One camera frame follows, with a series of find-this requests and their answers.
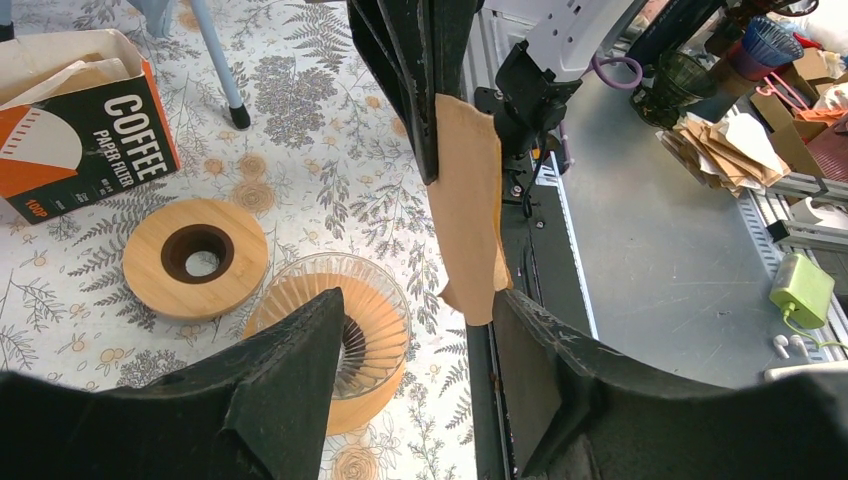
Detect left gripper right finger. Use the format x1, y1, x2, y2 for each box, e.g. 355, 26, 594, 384
493, 290, 847, 479

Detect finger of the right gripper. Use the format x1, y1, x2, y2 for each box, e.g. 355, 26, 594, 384
431, 0, 479, 97
347, 0, 438, 185

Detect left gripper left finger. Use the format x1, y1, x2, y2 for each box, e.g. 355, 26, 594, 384
1, 289, 346, 479

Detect wooden ring holder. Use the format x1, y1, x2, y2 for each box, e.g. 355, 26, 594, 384
241, 271, 409, 437
123, 199, 269, 321

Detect clear glass dripper cone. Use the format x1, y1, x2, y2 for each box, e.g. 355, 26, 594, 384
243, 253, 409, 400

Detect brown paper coffee filter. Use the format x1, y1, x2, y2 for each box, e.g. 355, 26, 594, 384
427, 94, 512, 326

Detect orange coffee filter box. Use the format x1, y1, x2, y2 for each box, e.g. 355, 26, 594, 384
1, 29, 180, 224

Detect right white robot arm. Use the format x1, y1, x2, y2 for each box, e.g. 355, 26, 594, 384
347, 1, 631, 184

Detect paper coffee filters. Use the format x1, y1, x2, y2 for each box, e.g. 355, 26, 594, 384
1, 53, 130, 109

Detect floral tablecloth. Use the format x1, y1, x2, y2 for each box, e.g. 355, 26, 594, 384
1, 1, 478, 479

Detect white earbuds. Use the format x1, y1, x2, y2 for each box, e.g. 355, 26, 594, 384
772, 334, 809, 359

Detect dark green glass cup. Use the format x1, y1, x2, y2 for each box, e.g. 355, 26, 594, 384
630, 51, 717, 130

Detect green charger adapter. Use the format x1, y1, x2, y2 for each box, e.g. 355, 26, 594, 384
769, 252, 835, 330

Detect stack of used filters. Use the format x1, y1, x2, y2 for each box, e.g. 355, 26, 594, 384
656, 113, 791, 197

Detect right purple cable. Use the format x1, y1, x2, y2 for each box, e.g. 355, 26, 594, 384
589, 54, 645, 92

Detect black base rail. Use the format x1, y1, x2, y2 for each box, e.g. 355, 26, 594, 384
467, 156, 599, 479

